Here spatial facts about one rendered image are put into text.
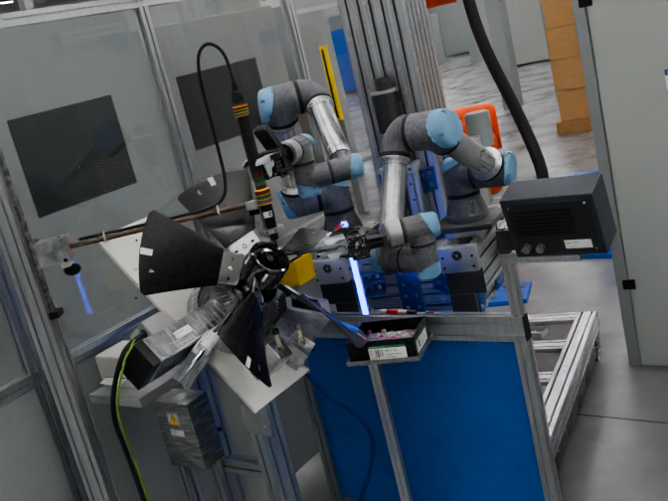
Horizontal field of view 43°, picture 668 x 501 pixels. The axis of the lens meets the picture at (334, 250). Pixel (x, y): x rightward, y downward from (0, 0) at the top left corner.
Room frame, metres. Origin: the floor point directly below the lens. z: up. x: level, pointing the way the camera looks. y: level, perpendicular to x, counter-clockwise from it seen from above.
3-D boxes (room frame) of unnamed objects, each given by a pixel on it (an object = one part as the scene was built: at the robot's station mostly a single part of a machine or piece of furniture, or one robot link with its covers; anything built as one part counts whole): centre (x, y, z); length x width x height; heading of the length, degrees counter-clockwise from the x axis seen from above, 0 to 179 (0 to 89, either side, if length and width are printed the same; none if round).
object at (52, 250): (2.39, 0.78, 1.36); 0.10 x 0.07 x 0.08; 87
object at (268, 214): (2.36, 0.16, 1.48); 0.04 x 0.04 x 0.46
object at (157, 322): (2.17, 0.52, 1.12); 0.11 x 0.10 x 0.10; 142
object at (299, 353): (2.33, 0.18, 0.91); 0.12 x 0.08 x 0.12; 52
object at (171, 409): (2.38, 0.56, 0.73); 0.15 x 0.09 x 0.22; 52
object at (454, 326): (2.58, -0.14, 0.82); 0.90 x 0.04 x 0.08; 52
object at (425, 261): (2.38, -0.24, 1.08); 0.11 x 0.08 x 0.11; 52
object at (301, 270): (2.82, 0.17, 1.02); 0.16 x 0.10 x 0.11; 52
